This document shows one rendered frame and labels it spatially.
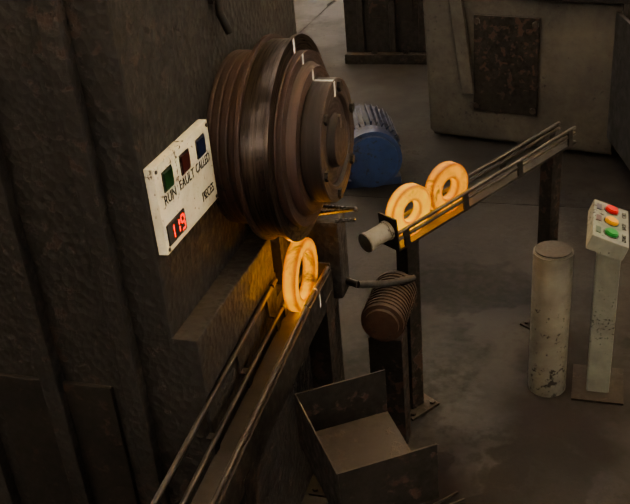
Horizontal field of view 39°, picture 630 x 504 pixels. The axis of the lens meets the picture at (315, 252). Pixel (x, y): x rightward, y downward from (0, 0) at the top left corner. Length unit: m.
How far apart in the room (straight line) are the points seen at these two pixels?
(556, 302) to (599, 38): 2.00
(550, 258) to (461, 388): 0.58
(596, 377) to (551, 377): 0.15
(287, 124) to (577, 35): 2.84
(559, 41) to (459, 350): 1.91
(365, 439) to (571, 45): 3.01
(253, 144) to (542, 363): 1.43
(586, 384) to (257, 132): 1.61
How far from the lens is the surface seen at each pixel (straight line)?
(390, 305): 2.52
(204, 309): 1.93
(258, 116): 1.88
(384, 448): 1.93
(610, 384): 3.12
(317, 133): 1.92
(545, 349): 2.94
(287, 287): 2.16
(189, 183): 1.83
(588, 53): 4.60
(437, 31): 4.83
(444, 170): 2.67
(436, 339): 3.30
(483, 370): 3.15
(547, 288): 2.81
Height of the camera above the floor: 1.87
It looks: 29 degrees down
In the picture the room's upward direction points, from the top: 5 degrees counter-clockwise
